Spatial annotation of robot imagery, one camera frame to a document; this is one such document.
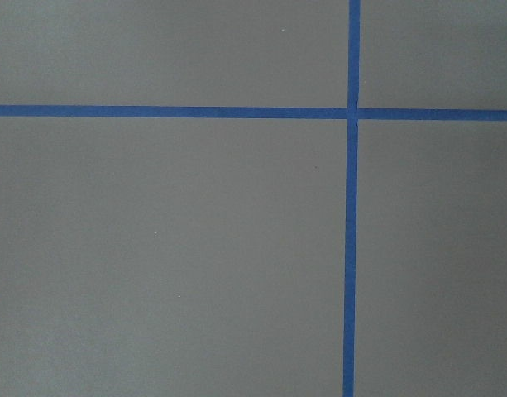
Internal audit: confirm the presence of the blue tape line crosswise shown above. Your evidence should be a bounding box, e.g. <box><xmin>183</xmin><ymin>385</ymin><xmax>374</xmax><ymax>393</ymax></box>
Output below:
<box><xmin>0</xmin><ymin>105</ymin><xmax>507</xmax><ymax>122</ymax></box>

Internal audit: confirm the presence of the brown paper table cover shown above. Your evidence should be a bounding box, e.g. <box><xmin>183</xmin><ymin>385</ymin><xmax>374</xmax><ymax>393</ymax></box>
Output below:
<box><xmin>0</xmin><ymin>1</ymin><xmax>507</xmax><ymax>396</ymax></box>

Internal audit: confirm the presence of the blue tape line lengthwise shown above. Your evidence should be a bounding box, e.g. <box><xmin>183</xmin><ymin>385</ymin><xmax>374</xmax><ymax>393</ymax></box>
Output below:
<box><xmin>342</xmin><ymin>0</ymin><xmax>361</xmax><ymax>397</ymax></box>

